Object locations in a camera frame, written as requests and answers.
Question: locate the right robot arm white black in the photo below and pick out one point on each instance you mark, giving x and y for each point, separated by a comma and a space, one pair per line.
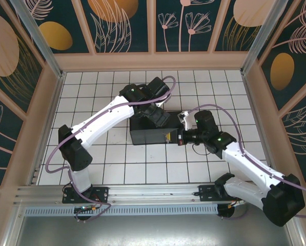
250, 164

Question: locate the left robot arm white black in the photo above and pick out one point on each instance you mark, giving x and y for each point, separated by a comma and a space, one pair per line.
104, 120

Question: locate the grey metal sheet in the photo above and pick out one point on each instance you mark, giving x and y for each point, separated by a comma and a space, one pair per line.
152, 230

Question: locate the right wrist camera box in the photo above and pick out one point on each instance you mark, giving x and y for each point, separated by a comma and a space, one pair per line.
184, 119

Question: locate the aluminium mounting rail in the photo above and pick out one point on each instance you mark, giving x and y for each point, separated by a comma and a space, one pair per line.
152, 192

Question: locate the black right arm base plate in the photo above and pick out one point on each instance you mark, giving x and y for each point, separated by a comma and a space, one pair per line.
206, 193

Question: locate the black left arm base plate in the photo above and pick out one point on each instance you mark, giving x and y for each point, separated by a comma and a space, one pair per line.
99, 193

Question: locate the aluminium frame post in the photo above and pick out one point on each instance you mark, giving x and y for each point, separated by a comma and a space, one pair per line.
263, 33
40, 38

